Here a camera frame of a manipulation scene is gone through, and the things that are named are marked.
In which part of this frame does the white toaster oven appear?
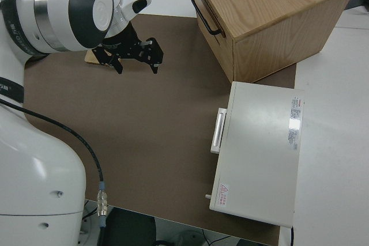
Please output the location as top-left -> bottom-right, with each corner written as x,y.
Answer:
208,81 -> 306,228

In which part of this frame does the white text label sticker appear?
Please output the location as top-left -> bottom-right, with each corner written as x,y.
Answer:
286,96 -> 304,152

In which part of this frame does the metal cable connector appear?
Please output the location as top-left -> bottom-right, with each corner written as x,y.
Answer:
96,181 -> 110,229

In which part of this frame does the black metal drawer handle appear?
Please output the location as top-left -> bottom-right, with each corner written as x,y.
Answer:
190,0 -> 223,36

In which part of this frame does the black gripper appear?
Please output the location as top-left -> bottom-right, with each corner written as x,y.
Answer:
91,26 -> 164,76

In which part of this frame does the red warning sticker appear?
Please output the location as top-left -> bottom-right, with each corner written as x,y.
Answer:
219,183 -> 230,207

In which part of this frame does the black object under table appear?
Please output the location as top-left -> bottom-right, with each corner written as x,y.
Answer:
104,207 -> 157,246

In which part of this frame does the white oven door handle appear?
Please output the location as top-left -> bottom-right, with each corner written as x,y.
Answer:
210,108 -> 228,154

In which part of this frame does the wooden drawer cabinet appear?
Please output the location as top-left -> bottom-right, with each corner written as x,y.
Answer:
187,0 -> 357,84

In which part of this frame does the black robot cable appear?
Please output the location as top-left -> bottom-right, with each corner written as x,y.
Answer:
0,98 -> 104,184

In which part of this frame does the brown table mat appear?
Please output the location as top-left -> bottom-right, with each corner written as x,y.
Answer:
22,14 -> 298,246

